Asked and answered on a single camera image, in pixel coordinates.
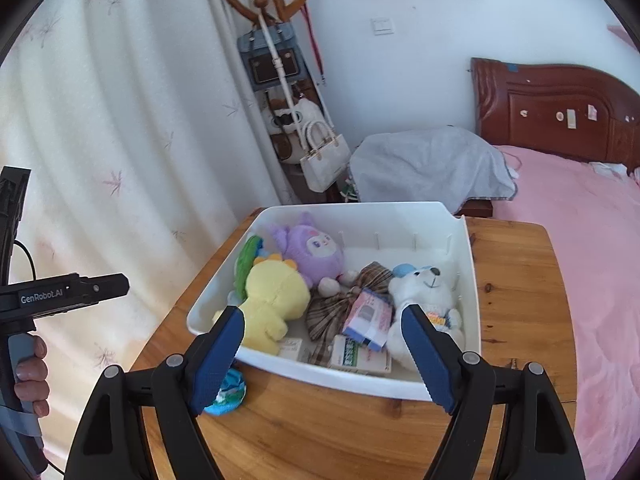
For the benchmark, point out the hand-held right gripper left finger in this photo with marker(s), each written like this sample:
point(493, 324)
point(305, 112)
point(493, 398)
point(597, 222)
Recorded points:
point(220, 356)

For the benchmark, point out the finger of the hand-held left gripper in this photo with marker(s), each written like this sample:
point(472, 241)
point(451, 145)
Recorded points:
point(105, 287)

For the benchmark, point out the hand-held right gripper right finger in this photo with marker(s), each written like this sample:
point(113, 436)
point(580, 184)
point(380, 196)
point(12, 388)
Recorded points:
point(426, 356)

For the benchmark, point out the pink blue packet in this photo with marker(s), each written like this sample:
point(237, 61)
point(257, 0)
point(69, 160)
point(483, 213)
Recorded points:
point(367, 317)

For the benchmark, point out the small beige box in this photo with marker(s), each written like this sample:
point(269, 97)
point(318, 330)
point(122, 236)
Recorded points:
point(290, 347)

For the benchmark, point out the white bear plush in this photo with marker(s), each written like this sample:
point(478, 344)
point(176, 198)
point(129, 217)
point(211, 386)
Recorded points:
point(425, 285)

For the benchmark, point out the yellow plush toy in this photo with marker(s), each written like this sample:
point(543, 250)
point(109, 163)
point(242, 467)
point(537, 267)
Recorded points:
point(270, 295)

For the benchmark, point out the plaid bow hair clip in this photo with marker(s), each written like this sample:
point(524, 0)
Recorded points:
point(325, 310)

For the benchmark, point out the white plastic bin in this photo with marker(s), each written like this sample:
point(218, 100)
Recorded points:
point(400, 225)

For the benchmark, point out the purple plush toy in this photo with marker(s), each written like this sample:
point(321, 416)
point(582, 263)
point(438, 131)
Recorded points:
point(310, 250)

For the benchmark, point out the person's left hand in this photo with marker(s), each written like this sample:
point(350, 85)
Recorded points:
point(32, 370)

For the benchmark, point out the green white medicine box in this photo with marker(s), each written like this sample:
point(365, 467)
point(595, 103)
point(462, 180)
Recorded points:
point(357, 355)

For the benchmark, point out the blue pony plush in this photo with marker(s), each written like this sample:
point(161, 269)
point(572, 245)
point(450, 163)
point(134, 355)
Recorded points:
point(247, 262)

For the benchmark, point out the leaf print curtain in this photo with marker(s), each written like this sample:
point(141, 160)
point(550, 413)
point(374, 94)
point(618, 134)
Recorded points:
point(125, 135)

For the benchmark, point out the wooden nightstand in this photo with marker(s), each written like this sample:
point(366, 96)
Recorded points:
point(477, 207)

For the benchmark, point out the grey cloth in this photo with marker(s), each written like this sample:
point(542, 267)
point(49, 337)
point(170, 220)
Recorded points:
point(425, 165)

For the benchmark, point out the pink bed sheet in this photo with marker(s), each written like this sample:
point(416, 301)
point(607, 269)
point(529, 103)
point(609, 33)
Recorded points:
point(600, 260)

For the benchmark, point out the white handbag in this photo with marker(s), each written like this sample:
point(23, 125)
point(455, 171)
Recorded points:
point(325, 165)

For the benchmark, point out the fluffy white brown bag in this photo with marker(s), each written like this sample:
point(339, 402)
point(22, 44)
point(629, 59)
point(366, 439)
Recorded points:
point(300, 115)

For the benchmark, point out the blue grey handbag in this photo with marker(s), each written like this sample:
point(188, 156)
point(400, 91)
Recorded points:
point(265, 65)

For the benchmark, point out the wooden headboard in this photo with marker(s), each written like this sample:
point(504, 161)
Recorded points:
point(540, 100)

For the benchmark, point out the wooden coat rack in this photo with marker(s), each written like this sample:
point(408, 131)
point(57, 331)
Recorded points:
point(280, 7)

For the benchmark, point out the white light switch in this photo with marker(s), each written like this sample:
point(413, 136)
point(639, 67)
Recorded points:
point(382, 25)

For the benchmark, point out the pink wall shelf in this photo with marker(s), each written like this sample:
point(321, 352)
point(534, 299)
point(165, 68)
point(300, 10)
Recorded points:
point(619, 32)

